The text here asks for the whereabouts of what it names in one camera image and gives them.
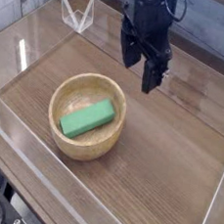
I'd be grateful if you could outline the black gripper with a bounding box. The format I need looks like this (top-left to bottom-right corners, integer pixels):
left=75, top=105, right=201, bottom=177
left=120, top=0, right=177, bottom=93

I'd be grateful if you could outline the green rectangular block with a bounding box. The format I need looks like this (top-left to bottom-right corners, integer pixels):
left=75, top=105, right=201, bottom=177
left=60, top=99, right=115, bottom=139

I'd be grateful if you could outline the wooden bowl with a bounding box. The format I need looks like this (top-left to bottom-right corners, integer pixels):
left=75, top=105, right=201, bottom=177
left=48, top=72, right=127, bottom=161

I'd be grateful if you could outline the clear acrylic corner bracket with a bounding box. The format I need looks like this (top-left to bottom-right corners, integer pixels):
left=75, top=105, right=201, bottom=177
left=61, top=0, right=95, bottom=33

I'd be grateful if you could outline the clear acrylic tray wall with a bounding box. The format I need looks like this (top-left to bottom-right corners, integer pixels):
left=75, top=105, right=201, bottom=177
left=0, top=85, right=156, bottom=224

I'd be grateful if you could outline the black metal table frame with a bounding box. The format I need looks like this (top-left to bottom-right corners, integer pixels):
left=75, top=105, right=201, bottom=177
left=0, top=179, right=40, bottom=224

